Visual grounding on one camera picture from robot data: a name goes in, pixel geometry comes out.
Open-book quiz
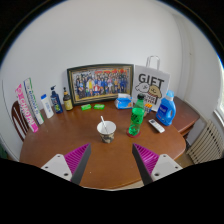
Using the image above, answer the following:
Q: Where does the pink shuttlecock tube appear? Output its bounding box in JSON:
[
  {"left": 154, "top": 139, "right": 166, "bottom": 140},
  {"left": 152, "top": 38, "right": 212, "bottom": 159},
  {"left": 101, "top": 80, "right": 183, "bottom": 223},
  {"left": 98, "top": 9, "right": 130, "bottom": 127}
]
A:
[{"left": 14, "top": 83, "right": 39, "bottom": 134}]

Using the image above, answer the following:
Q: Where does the colourful puzzle cube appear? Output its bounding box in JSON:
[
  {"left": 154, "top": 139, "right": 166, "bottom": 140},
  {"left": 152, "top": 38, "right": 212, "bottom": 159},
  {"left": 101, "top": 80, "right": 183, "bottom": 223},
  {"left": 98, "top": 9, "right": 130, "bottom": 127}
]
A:
[{"left": 143, "top": 102, "right": 154, "bottom": 114}]

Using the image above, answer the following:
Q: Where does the white remote control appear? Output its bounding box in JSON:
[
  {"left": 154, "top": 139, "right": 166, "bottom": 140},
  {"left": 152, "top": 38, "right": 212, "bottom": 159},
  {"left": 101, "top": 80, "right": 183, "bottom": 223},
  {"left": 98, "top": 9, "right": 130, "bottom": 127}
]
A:
[{"left": 148, "top": 118, "right": 166, "bottom": 134}]

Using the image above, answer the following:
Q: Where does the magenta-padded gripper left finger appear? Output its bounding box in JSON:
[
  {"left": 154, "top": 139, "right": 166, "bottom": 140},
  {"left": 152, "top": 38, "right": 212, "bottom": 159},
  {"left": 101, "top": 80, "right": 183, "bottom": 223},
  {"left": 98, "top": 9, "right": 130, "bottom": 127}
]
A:
[{"left": 40, "top": 142, "right": 93, "bottom": 185}]

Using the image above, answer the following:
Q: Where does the white radiator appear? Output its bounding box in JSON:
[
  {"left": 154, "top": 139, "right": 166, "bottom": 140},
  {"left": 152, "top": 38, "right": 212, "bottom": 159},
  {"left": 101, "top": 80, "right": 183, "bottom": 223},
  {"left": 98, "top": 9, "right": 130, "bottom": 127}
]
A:
[{"left": 185, "top": 119, "right": 224, "bottom": 165}]

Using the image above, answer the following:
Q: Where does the patterned paper cup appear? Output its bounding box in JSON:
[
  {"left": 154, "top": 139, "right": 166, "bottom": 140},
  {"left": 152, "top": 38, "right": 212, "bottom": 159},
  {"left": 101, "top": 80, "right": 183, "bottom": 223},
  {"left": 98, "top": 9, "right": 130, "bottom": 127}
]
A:
[{"left": 96, "top": 120, "right": 117, "bottom": 144}]

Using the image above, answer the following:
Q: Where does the blue detergent bottle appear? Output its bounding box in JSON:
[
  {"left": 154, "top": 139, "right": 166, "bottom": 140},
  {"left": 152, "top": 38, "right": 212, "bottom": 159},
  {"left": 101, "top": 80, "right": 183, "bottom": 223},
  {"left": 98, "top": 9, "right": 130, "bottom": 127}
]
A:
[{"left": 155, "top": 89, "right": 177, "bottom": 127}]

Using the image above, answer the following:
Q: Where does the dark blue pump bottle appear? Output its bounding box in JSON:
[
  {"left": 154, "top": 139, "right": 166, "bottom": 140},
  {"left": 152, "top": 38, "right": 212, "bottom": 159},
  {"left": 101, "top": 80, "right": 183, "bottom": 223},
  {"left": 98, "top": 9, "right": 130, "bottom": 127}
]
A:
[{"left": 49, "top": 85, "right": 64, "bottom": 114}]

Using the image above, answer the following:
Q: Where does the dark wooden chair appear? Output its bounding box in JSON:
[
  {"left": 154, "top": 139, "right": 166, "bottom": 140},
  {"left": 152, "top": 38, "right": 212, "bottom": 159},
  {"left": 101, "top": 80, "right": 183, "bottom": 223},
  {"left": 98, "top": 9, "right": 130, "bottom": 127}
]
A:
[{"left": 11, "top": 100, "right": 30, "bottom": 143}]

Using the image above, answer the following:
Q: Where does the white green shuttlecock tube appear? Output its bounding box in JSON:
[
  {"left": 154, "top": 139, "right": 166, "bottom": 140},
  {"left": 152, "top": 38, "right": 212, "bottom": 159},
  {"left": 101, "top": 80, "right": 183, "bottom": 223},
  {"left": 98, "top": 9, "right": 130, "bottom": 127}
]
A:
[{"left": 23, "top": 77, "right": 45, "bottom": 126}]

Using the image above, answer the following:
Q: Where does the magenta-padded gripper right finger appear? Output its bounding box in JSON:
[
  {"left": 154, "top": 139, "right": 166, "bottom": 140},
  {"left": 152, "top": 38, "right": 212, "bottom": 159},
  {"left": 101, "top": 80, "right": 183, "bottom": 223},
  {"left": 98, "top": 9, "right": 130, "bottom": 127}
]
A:
[{"left": 131, "top": 142, "right": 184, "bottom": 186}]

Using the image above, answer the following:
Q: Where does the brown pump bottle yellow label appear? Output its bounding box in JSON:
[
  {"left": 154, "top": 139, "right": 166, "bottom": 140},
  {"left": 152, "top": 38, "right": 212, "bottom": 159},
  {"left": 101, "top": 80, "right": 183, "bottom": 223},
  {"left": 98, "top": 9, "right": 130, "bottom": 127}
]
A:
[{"left": 62, "top": 87, "right": 74, "bottom": 112}]

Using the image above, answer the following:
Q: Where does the window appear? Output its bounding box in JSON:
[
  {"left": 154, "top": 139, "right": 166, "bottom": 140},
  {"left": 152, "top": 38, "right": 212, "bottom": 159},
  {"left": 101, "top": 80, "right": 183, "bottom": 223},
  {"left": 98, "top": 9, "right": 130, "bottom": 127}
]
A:
[{"left": 214, "top": 59, "right": 224, "bottom": 128}]

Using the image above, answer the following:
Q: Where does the white plastic spoon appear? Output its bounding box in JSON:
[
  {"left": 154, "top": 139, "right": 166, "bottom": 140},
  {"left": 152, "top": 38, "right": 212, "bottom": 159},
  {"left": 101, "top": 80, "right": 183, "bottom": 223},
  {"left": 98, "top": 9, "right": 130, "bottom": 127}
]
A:
[{"left": 100, "top": 115, "right": 109, "bottom": 134}]

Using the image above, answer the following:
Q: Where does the white lotion bottle blue cap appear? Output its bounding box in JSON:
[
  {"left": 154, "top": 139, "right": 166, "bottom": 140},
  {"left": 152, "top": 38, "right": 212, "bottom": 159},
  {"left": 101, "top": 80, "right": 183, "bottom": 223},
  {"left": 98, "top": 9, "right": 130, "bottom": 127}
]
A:
[{"left": 40, "top": 93, "right": 55, "bottom": 119}]

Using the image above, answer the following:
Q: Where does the green plastic drink bottle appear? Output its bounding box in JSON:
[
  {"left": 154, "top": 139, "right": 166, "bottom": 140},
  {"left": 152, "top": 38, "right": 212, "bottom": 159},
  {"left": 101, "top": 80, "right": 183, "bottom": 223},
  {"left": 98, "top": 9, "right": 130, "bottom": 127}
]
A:
[{"left": 127, "top": 93, "right": 146, "bottom": 138}]

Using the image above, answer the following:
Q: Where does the white paper gift bag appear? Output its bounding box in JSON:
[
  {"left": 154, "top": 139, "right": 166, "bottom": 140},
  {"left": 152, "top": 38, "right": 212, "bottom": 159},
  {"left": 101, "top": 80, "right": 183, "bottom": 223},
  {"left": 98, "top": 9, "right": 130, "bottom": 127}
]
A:
[{"left": 131, "top": 55, "right": 171, "bottom": 104}]

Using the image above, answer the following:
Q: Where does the framed group photo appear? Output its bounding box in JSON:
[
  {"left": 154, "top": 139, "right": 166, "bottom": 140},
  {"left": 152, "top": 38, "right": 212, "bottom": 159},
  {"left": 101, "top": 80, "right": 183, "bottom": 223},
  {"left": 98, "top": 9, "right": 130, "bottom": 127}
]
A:
[{"left": 66, "top": 63, "right": 135, "bottom": 107}]

